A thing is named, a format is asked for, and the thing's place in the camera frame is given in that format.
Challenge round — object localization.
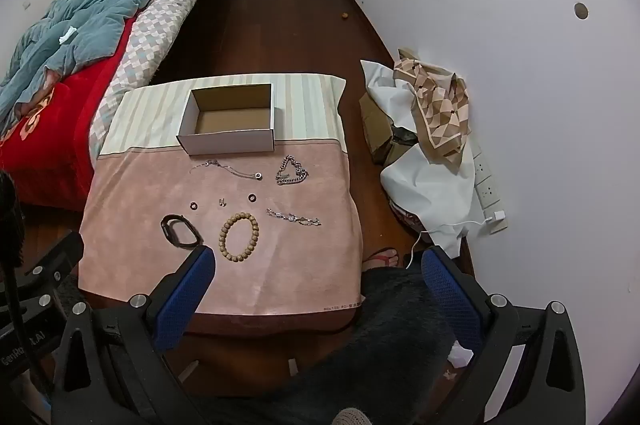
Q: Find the pink and striped cloth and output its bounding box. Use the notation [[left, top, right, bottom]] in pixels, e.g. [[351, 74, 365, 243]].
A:
[[80, 73, 364, 337]]

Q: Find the beige checkered scarf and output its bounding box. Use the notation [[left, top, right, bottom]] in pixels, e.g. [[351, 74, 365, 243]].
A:
[[392, 49, 474, 166]]

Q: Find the white power strip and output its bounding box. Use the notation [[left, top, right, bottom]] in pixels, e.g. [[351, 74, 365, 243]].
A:
[[470, 149, 507, 234]]

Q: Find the bed with red blanket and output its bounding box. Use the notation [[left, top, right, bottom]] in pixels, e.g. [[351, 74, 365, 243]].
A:
[[0, 0, 226, 212]]

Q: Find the white cloth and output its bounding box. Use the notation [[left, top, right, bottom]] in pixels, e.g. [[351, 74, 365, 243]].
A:
[[360, 60, 482, 257]]

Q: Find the checkered mattress pad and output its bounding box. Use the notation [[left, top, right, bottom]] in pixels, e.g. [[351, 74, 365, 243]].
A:
[[89, 0, 231, 166]]

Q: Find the wooden bead bracelet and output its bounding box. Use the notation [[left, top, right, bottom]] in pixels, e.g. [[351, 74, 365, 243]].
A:
[[218, 212, 260, 263]]

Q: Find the white cardboard box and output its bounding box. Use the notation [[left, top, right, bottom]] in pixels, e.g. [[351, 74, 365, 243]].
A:
[[177, 83, 276, 154]]

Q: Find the black wristband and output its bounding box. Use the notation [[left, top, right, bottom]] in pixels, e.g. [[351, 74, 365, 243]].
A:
[[160, 214, 202, 250]]

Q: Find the thin silver chain with bead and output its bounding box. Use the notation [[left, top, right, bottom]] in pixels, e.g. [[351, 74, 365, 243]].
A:
[[191, 159, 264, 181]]

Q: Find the blue quilt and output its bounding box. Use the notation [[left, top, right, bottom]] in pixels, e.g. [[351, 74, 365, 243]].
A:
[[0, 0, 224, 133]]

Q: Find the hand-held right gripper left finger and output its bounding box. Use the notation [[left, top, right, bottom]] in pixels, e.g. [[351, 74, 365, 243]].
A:
[[52, 245, 216, 425]]

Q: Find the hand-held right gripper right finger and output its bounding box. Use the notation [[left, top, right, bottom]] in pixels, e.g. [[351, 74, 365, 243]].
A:
[[421, 246, 587, 425]]

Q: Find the person's foot in red flip-flop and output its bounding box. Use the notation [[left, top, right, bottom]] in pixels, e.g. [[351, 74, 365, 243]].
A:
[[361, 246, 401, 274]]

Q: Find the silver crystal bracelet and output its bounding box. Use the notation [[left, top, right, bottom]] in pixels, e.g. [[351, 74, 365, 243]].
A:
[[265, 207, 323, 228]]

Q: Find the chunky silver chain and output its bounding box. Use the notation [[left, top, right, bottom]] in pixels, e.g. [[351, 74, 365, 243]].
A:
[[275, 156, 310, 187]]

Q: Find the brown cardboard box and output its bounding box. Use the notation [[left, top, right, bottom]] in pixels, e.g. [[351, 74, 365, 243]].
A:
[[359, 92, 419, 166]]

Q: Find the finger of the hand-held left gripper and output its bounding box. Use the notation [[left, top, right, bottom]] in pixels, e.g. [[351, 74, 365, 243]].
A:
[[17, 231, 85, 306]]

